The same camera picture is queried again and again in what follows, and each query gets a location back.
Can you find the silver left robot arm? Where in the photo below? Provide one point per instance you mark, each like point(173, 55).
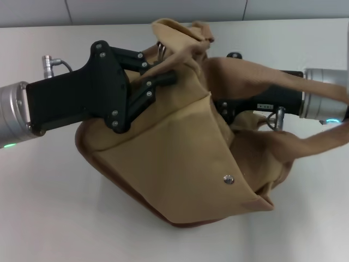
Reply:
point(13, 114)

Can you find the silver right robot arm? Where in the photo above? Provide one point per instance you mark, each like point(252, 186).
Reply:
point(319, 105)

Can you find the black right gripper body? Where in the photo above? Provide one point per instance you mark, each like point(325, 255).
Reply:
point(280, 99)

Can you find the khaki canvas food bag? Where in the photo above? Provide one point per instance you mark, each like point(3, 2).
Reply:
point(177, 152)

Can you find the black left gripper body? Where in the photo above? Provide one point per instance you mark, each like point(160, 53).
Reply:
point(79, 95)

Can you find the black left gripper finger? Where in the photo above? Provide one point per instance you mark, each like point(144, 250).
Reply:
point(141, 95)
point(132, 61)

